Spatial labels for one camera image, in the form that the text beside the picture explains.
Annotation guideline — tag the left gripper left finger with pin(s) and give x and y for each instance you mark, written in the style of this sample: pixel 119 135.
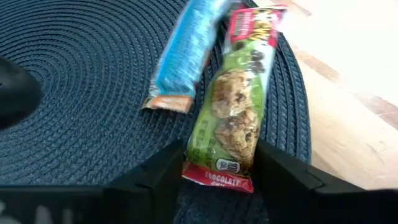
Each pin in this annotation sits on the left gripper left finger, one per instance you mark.
pixel 149 199

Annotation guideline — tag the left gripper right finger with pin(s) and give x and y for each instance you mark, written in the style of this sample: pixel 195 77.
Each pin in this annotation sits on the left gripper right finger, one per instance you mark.
pixel 289 199

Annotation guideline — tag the red-ended chocolate chip granola bar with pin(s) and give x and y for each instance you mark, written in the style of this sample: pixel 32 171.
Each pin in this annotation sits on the red-ended chocolate chip granola bar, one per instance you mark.
pixel 233 124

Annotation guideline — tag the blue wrapper granola bar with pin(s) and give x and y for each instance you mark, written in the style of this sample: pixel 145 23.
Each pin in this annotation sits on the blue wrapper granola bar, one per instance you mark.
pixel 183 56

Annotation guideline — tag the round dark blue woven mat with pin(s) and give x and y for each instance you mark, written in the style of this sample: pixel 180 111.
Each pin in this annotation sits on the round dark blue woven mat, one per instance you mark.
pixel 93 93

